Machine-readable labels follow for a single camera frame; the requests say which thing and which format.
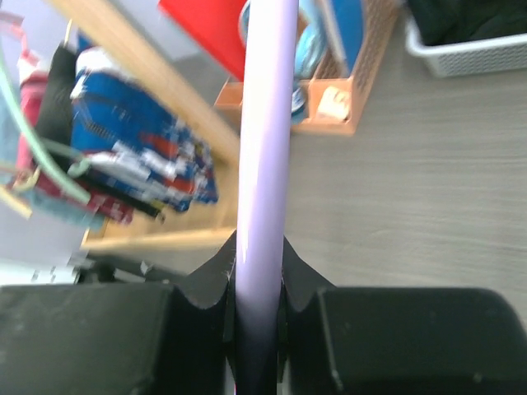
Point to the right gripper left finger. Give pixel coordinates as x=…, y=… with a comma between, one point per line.
x=161, y=336

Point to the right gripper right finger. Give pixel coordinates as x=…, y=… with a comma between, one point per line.
x=399, y=340

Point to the lilac plastic hanger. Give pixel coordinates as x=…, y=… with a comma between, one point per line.
x=263, y=180

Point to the black trousers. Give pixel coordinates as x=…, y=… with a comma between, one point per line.
x=452, y=22

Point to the mint green hanger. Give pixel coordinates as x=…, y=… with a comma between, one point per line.
x=44, y=148

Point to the blue patterned garment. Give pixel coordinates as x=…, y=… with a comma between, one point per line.
x=132, y=142

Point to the orange file organizer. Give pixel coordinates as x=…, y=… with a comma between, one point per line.
x=335, y=99

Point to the light blue garment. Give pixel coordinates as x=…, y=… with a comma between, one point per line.
x=9, y=134

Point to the wooden clothes rack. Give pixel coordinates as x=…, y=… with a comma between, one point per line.
x=202, y=226

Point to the light blue headphones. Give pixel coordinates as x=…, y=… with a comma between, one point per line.
x=311, y=45

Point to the red folder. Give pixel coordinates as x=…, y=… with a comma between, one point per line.
x=214, y=25

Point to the blue folder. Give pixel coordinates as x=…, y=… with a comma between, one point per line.
x=349, y=18

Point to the white plastic basket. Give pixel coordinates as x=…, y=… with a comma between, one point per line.
x=470, y=58

